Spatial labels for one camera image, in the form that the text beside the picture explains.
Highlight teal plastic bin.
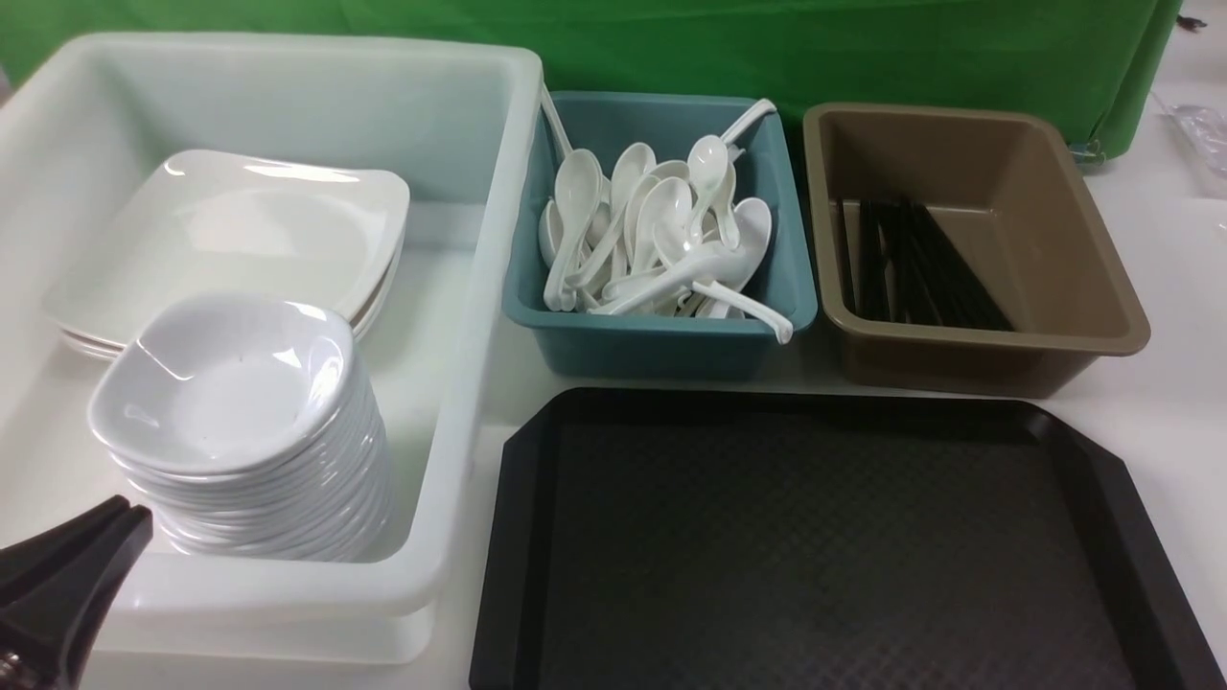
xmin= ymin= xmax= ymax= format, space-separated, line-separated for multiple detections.
xmin=502 ymin=91 xmax=820 ymax=381

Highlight white ceramic spoon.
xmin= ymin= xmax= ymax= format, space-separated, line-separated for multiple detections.
xmin=544 ymin=149 xmax=604 ymax=311

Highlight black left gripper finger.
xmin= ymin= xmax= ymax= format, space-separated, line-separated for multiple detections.
xmin=1 ymin=508 xmax=153 ymax=689
xmin=1 ymin=496 xmax=130 ymax=591

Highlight green backdrop cloth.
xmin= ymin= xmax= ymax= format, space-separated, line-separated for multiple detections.
xmin=1 ymin=1 xmax=1182 ymax=157

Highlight brown plastic bin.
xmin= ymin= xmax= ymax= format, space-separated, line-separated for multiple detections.
xmin=802 ymin=103 xmax=1151 ymax=398

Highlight black chopsticks in bin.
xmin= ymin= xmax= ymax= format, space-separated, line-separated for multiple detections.
xmin=834 ymin=196 xmax=1015 ymax=333

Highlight clear plastic bag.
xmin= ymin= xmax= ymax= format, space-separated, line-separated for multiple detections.
xmin=1161 ymin=103 xmax=1226 ymax=200

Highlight white spoon hanging over bin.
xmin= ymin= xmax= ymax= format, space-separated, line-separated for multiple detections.
xmin=691 ymin=281 xmax=795 ymax=345

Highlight stack of white square plates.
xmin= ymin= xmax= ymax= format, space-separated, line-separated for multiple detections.
xmin=58 ymin=249 xmax=402 ymax=361

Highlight black serving tray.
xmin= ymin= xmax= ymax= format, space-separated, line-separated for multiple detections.
xmin=469 ymin=388 xmax=1225 ymax=689

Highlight white spoon upright centre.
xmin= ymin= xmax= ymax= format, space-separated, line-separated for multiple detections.
xmin=683 ymin=134 xmax=729 ymax=249

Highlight stack of white bowls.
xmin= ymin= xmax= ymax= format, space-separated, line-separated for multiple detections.
xmin=101 ymin=363 xmax=394 ymax=564

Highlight large white square plate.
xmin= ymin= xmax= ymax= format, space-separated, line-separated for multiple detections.
xmin=42 ymin=149 xmax=411 ymax=347

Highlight white spoon left in bin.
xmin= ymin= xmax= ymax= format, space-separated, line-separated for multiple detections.
xmin=536 ymin=199 xmax=564 ymax=266

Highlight small white dish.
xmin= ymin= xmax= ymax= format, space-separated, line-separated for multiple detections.
xmin=86 ymin=292 xmax=371 ymax=476

